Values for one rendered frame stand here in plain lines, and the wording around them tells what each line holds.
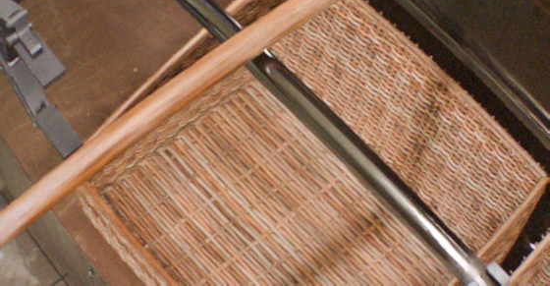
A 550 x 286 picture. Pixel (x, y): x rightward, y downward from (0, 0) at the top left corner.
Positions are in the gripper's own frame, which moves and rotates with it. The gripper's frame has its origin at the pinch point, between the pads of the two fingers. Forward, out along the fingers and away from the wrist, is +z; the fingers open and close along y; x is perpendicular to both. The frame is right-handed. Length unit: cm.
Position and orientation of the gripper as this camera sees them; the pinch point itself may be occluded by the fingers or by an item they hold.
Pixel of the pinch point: (59, 110)
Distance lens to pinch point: 108.0
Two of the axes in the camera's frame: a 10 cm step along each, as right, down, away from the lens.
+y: 0.0, 5.3, 8.5
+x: -7.5, 5.6, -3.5
